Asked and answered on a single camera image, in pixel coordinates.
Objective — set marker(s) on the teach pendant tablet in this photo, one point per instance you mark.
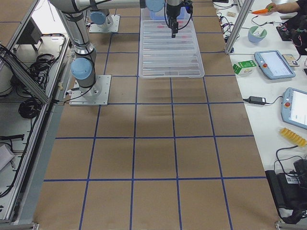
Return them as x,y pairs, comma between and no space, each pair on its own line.
273,65
294,107

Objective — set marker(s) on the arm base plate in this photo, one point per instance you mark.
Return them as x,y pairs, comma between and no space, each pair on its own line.
105,24
97,95

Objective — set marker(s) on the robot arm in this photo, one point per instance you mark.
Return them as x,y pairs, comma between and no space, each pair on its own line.
83,67

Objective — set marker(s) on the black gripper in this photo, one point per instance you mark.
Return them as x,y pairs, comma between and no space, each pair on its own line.
171,10

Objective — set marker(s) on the green white carton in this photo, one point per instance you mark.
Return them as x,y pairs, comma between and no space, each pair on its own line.
244,67

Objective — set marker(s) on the clear plastic box lid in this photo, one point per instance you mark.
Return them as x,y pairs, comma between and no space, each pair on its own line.
162,56

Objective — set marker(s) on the aluminium frame post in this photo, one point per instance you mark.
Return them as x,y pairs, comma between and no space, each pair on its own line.
238,25

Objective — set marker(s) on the black power adapter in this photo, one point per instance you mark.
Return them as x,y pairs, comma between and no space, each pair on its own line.
257,100

